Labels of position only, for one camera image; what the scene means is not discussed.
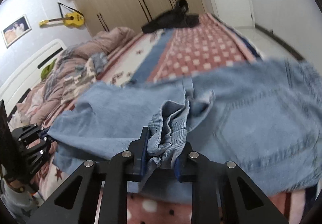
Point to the black clothing pile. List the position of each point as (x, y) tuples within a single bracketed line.
[(177, 18)]

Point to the striped dotted bed blanket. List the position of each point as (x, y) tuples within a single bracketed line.
[(168, 54)]

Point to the green cloth by headboard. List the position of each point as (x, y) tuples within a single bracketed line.
[(46, 71)]

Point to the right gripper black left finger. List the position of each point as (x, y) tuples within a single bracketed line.
[(97, 192)]

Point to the white bed headboard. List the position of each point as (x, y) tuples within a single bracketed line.
[(27, 75)]

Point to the grey star sleeve forearm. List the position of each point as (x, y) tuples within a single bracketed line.
[(19, 200)]

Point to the dark floor baseboard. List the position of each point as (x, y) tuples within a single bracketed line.
[(292, 51)]

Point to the yellow toy guitar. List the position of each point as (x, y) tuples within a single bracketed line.
[(71, 19)]

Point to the light blue denim pants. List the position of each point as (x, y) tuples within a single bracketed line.
[(265, 116)]

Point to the framed wall photo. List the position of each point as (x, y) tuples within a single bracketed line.
[(16, 30)]

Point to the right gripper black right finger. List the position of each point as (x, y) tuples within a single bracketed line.
[(222, 192)]

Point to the pink grey quilt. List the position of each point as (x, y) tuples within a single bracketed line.
[(45, 98)]

